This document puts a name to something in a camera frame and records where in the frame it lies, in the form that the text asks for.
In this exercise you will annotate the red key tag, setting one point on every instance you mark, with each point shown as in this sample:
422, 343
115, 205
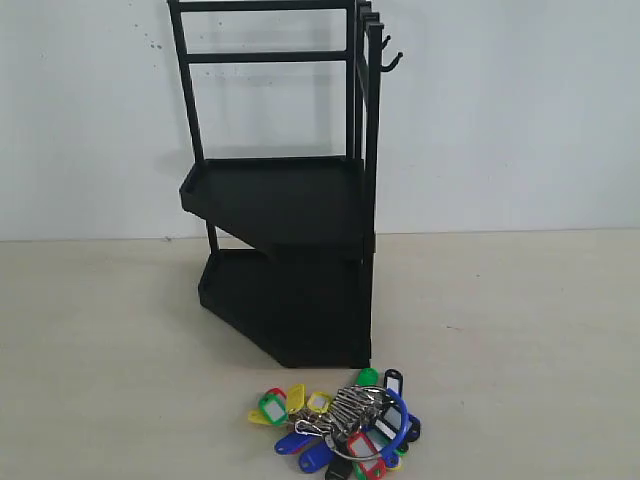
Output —
278, 393
372, 469
360, 447

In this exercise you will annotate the red key tag bottom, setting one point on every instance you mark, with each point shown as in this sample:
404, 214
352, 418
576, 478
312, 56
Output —
372, 469

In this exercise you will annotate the bunch of silver key rings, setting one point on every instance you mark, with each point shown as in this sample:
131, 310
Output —
352, 409

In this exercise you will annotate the black two-tier metal rack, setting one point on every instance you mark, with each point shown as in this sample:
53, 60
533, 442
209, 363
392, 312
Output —
292, 239

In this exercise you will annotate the red key tag left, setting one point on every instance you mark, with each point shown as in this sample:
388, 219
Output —
278, 393

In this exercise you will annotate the green key tag left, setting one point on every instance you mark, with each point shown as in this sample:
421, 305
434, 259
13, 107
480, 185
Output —
273, 408

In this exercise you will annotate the red key tag centre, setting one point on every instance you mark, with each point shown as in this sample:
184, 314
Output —
360, 447

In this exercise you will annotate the green key tag top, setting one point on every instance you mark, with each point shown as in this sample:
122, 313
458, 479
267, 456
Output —
367, 377

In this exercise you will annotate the black key tag top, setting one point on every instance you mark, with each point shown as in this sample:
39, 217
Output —
393, 380

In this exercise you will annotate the black key tag bottom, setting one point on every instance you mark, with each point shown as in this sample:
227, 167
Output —
339, 469

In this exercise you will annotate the black key tag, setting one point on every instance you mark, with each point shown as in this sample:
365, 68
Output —
393, 380
339, 469

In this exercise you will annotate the green key tag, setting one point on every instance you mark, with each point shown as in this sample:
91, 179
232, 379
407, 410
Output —
367, 377
273, 408

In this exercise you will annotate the blue key tag bottom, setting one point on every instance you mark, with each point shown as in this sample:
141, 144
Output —
315, 458

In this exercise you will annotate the blue key tag lower left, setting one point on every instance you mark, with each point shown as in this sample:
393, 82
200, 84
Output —
291, 443

